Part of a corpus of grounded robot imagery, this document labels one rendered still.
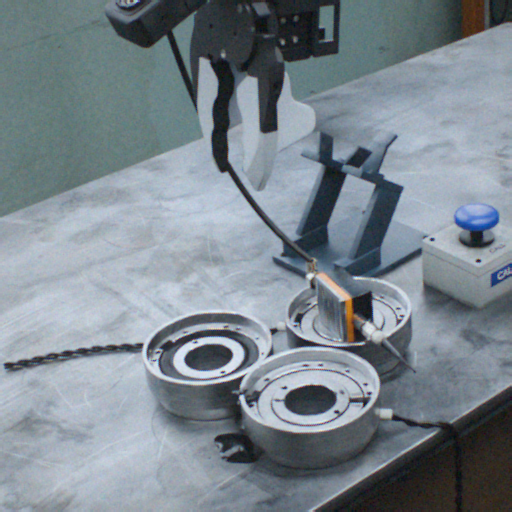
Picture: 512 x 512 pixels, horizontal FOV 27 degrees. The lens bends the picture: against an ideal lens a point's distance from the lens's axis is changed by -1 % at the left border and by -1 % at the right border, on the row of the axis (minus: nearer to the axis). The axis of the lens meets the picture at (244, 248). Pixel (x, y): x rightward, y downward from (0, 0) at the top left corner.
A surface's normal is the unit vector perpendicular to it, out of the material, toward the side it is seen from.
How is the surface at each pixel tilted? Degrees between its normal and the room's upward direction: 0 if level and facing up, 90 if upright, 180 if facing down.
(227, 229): 0
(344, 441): 90
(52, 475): 0
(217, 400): 90
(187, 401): 90
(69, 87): 90
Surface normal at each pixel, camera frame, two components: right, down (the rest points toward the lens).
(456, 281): -0.80, 0.36
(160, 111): 0.60, 0.33
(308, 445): -0.07, 0.49
